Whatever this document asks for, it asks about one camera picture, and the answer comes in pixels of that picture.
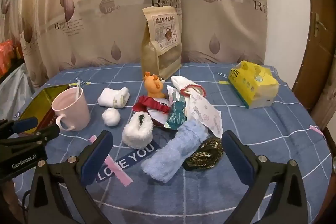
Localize kraft paper snack pouch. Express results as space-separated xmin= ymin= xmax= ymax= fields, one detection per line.
xmin=142 ymin=6 xmax=183 ymax=77

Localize pink mug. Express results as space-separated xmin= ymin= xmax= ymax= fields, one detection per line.
xmin=51 ymin=88 xmax=91 ymax=132

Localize yellow tissue pack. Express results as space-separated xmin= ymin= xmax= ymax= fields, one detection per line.
xmin=228 ymin=61 xmax=279 ymax=109

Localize blue checked tablecloth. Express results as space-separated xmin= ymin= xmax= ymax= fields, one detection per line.
xmin=12 ymin=61 xmax=332 ymax=224

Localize white plastic bag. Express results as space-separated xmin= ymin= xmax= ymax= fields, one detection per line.
xmin=0 ymin=64 xmax=34 ymax=119

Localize black gold patterned cloth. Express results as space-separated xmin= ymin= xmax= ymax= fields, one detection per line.
xmin=181 ymin=136 xmax=224 ymax=171

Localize white fluffy cuff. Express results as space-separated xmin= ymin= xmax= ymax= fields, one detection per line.
xmin=122 ymin=112 xmax=154 ymax=149

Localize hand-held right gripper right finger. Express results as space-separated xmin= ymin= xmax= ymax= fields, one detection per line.
xmin=222 ymin=130 xmax=309 ymax=224

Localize orange packets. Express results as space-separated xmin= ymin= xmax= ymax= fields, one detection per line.
xmin=0 ymin=39 xmax=15 ymax=76

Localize white printed packet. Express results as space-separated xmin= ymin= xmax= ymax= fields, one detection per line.
xmin=185 ymin=90 xmax=223 ymax=135

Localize green white striped cloth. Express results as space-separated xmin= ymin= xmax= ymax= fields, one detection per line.
xmin=164 ymin=101 xmax=188 ymax=130

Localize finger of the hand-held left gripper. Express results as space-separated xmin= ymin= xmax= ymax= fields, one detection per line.
xmin=0 ymin=117 xmax=38 ymax=136
xmin=0 ymin=124 xmax=60 ymax=147

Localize red and white cloth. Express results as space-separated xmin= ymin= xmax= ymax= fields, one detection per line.
xmin=132 ymin=95 xmax=171 ymax=127

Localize gold tin box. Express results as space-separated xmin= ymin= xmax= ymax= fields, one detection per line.
xmin=17 ymin=84 xmax=70 ymax=132

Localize light blue fluffy sock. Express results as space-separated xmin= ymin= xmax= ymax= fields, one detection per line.
xmin=141 ymin=119 xmax=209 ymax=183

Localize white sock ball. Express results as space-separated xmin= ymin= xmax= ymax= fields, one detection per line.
xmin=102 ymin=108 xmax=121 ymax=126

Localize orange plush toy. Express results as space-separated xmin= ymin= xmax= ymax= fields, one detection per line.
xmin=143 ymin=71 xmax=168 ymax=98

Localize metal door handle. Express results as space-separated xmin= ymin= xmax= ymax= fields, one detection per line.
xmin=314 ymin=13 xmax=327 ymax=37

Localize white sock with red trim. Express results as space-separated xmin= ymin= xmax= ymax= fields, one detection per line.
xmin=171 ymin=76 xmax=206 ymax=97

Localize person's left forearm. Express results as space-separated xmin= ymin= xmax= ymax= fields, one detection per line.
xmin=0 ymin=179 xmax=20 ymax=224

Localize white towel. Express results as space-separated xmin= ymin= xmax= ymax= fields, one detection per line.
xmin=98 ymin=87 xmax=130 ymax=108

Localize brown wooden door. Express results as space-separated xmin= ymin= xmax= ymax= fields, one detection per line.
xmin=291 ymin=0 xmax=336 ymax=135

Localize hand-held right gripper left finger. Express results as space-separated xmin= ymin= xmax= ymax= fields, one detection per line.
xmin=26 ymin=130 xmax=114 ymax=224

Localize beige leaf print curtain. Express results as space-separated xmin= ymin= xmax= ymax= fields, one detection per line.
xmin=0 ymin=0 xmax=265 ymax=88

